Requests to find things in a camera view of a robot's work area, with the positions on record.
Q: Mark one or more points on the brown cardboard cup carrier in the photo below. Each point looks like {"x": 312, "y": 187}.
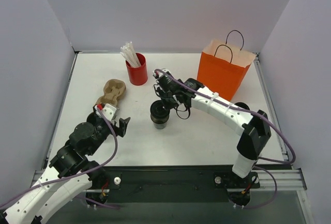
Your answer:
{"x": 113, "y": 91}

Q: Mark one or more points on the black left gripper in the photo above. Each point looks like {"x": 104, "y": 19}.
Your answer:
{"x": 120, "y": 127}

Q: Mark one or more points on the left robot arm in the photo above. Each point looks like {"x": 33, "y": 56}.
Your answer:
{"x": 68, "y": 173}

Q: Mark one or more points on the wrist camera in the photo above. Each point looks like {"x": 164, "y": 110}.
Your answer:
{"x": 108, "y": 110}
{"x": 161, "y": 72}

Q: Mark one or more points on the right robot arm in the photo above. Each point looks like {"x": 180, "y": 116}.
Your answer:
{"x": 254, "y": 132}

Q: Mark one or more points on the white wrapped straws bundle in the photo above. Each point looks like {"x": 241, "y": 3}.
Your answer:
{"x": 129, "y": 54}

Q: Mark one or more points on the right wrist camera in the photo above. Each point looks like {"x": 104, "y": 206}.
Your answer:
{"x": 161, "y": 72}

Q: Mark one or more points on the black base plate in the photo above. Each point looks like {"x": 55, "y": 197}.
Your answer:
{"x": 171, "y": 184}

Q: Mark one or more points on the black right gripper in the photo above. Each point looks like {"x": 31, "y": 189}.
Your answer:
{"x": 168, "y": 94}

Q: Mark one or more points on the orange paper bag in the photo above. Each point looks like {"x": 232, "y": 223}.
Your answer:
{"x": 223, "y": 66}

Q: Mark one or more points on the black cup lid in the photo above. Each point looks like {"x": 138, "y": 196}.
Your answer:
{"x": 242, "y": 105}
{"x": 158, "y": 110}

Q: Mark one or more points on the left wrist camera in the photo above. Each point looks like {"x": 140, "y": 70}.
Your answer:
{"x": 108, "y": 110}

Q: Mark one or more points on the aluminium frame rail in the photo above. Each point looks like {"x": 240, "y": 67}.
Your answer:
{"x": 286, "y": 180}

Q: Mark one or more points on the red cylindrical holder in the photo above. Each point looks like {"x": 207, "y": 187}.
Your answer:
{"x": 138, "y": 75}

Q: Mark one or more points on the black coffee cup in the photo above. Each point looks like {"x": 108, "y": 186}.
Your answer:
{"x": 160, "y": 118}
{"x": 93, "y": 119}

